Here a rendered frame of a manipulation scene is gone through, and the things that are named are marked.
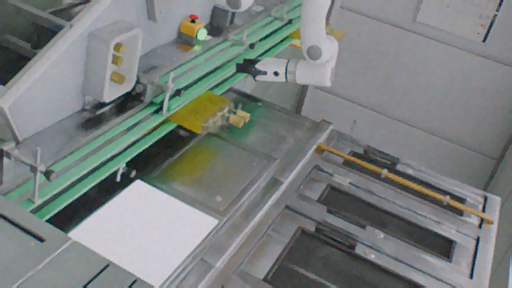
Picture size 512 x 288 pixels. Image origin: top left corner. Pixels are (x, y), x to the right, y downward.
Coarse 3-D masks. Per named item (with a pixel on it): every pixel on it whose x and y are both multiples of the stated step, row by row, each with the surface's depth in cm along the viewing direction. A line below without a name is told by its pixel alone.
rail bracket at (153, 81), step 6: (150, 78) 200; (156, 78) 201; (168, 78) 198; (150, 84) 201; (156, 84) 201; (162, 84) 200; (168, 84) 198; (168, 90) 198; (174, 90) 198; (180, 90) 196; (168, 96) 201; (180, 96) 197; (162, 114) 203
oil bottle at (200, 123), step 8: (176, 112) 212; (184, 112) 211; (192, 112) 212; (176, 120) 214; (184, 120) 212; (192, 120) 210; (200, 120) 209; (208, 120) 210; (192, 128) 211; (200, 128) 210; (208, 128) 209
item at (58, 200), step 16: (272, 48) 298; (224, 80) 255; (160, 128) 211; (128, 144) 199; (144, 144) 200; (112, 160) 189; (128, 160) 191; (80, 176) 179; (96, 176) 180; (64, 192) 171; (80, 192) 172; (48, 208) 163
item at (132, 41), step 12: (120, 36) 183; (132, 36) 194; (132, 48) 196; (108, 60) 182; (132, 60) 198; (108, 72) 184; (120, 72) 202; (132, 72) 200; (108, 84) 198; (132, 84) 201; (108, 96) 192
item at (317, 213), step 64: (256, 128) 249; (320, 128) 253; (256, 192) 207; (320, 192) 217; (384, 192) 222; (448, 192) 233; (256, 256) 181; (320, 256) 187; (384, 256) 192; (448, 256) 198
